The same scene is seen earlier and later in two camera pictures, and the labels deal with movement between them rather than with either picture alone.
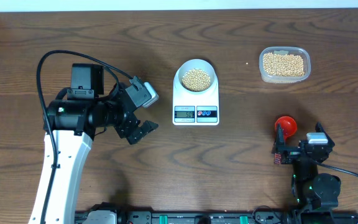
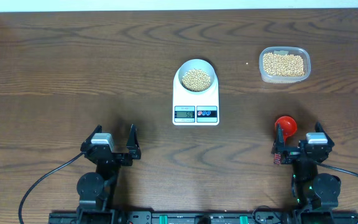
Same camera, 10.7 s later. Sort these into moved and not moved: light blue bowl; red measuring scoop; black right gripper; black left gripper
Moved: black left gripper
Not moved: black right gripper; light blue bowl; red measuring scoop
